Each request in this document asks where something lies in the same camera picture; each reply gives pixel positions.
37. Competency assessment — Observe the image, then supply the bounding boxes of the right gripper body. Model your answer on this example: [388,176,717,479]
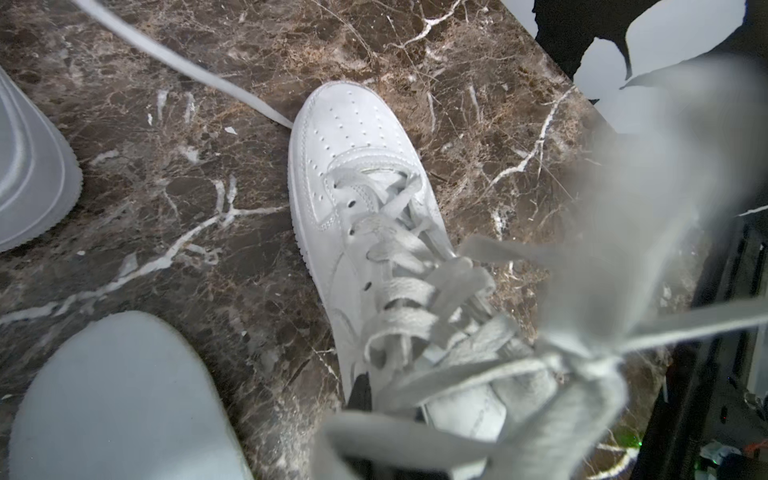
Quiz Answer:
[631,209,767,479]

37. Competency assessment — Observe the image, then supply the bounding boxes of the white insole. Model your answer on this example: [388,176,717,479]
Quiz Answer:
[9,311,253,479]

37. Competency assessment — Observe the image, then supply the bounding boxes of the white sneaker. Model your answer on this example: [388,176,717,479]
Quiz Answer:
[1,1,293,252]
[288,57,767,479]

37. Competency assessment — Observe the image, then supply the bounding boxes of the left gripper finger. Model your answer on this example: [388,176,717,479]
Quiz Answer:
[344,371,374,480]

